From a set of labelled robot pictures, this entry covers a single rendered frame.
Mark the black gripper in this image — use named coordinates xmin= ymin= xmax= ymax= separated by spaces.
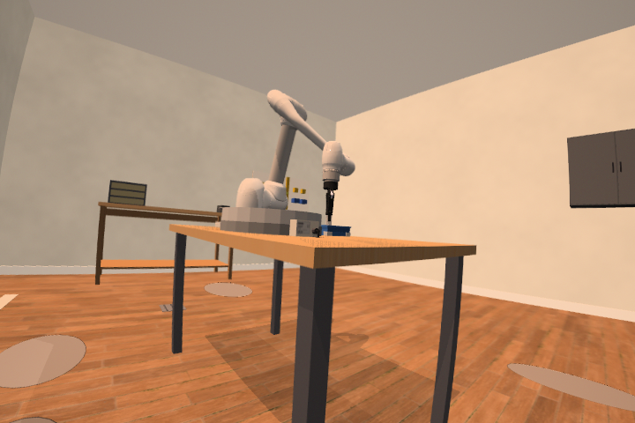
xmin=324 ymin=181 xmax=338 ymax=226

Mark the blue shallow tray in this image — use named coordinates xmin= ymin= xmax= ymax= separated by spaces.
xmin=321 ymin=225 xmax=351 ymax=237

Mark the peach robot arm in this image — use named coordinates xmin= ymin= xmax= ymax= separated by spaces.
xmin=236 ymin=90 xmax=355 ymax=210

